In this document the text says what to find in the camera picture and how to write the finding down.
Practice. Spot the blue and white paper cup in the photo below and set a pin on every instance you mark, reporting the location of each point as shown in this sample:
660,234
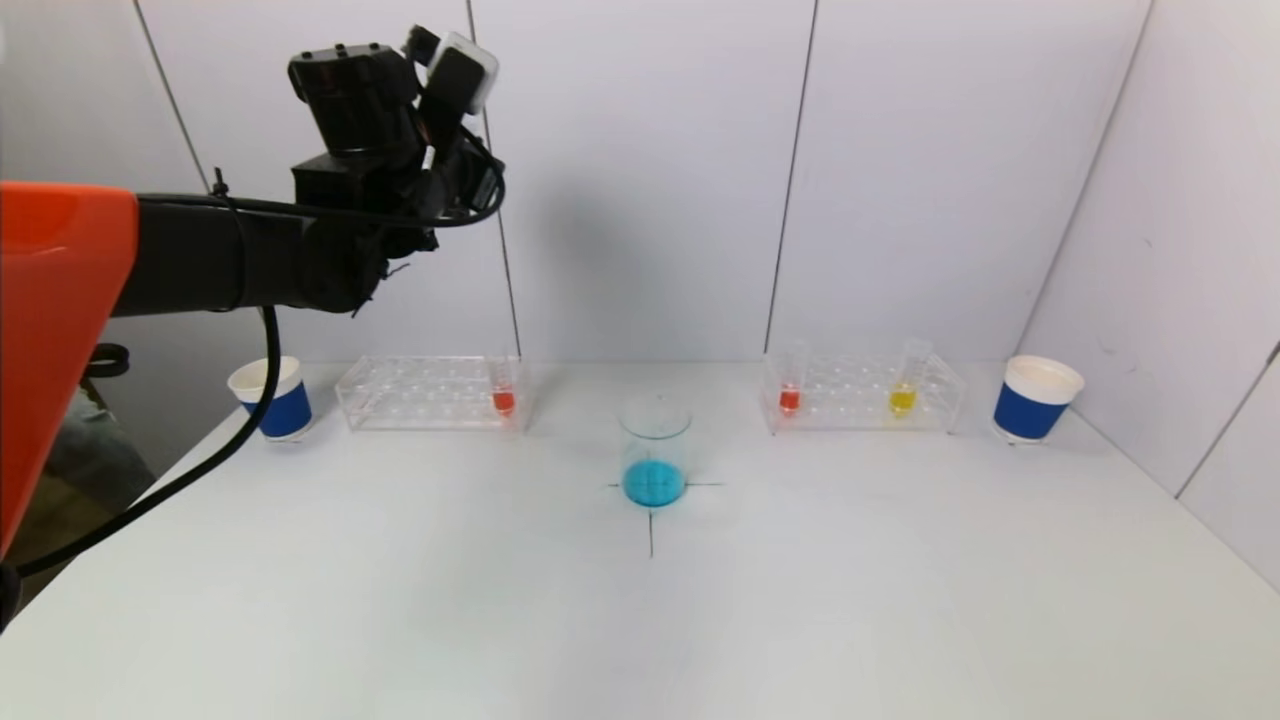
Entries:
280,405
1030,410

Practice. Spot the yellow pigment test tube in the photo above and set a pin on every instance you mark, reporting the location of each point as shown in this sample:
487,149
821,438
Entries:
902,400

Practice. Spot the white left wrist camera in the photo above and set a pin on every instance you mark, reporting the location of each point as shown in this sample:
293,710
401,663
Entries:
462,70

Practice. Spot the person's leg in grey trousers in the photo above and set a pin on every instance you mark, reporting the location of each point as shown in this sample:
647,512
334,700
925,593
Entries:
100,455

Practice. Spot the clear glass beaker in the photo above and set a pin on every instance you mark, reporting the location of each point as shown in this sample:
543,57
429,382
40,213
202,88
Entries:
655,480

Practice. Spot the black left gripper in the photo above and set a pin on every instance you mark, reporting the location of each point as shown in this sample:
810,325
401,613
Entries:
360,100

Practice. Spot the orange and black left arm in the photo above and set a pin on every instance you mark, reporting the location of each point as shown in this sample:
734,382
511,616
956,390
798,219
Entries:
60,300

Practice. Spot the clear acrylic test tube rack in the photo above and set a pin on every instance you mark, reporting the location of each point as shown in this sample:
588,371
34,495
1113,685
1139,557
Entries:
850,395
420,395

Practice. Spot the red pigment test tube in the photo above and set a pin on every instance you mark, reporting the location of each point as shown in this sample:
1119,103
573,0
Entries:
790,400
503,400

